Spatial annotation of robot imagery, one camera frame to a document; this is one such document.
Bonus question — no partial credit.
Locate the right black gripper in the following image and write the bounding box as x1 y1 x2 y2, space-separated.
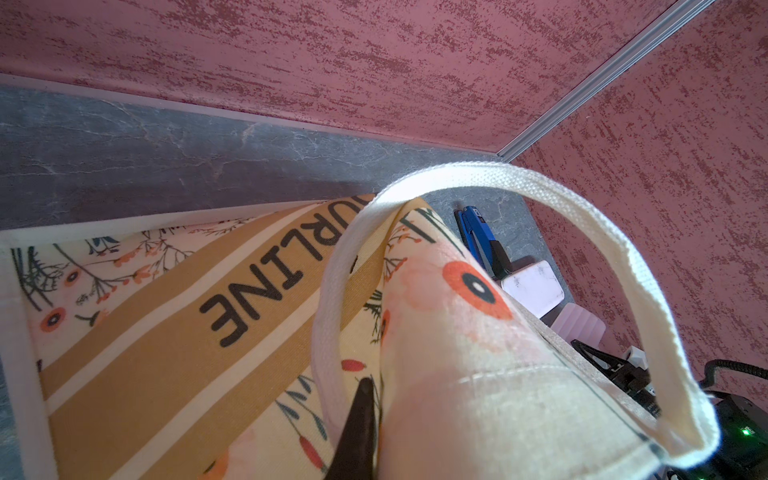
571 339 661 414

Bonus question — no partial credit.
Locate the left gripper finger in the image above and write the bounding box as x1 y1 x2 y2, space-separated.
325 378 377 480

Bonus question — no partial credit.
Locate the pink pencil case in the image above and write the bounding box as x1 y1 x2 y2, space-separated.
551 303 606 348
500 260 565 319

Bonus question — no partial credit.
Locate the printed canvas tote bag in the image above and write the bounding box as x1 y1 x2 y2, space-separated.
1 162 721 479

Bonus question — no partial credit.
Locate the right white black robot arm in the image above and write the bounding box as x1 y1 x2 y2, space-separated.
571 340 767 479

